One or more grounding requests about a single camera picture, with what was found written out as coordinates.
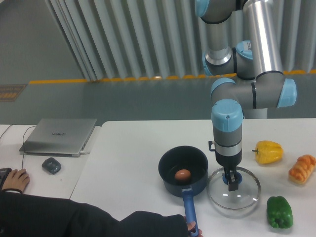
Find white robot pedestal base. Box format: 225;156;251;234
243;109;268;119

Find green bell pepper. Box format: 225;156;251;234
266;196;294;229

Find person's hand on mouse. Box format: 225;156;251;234
1;168;30;193

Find folded grey partition panels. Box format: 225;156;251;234
47;0;316;81

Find yellow bell pepper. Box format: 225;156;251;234
252;140;284;164

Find orange bread loaf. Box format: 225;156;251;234
288;155;316;185

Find glass pot lid blue knob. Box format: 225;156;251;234
206;167;261;211

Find dark blue saucepan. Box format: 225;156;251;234
158;146;208;237

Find hand holding pan handle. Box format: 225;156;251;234
183;216;203;237

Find brown egg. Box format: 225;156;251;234
174;169;191;182

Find black sleeve forearm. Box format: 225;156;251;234
0;191;189;237

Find black laptop cable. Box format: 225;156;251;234
0;124;37;171

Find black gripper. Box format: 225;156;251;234
215;151;242;192

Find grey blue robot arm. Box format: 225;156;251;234
195;0;297;191

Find silver closed laptop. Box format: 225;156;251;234
19;118;97;157

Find black keyboard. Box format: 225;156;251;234
0;168;12;190

